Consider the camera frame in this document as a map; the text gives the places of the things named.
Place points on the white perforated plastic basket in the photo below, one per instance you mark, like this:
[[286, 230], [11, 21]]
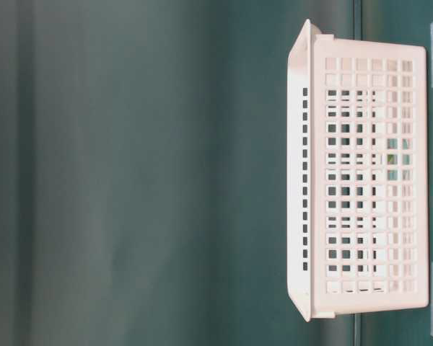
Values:
[[357, 177]]

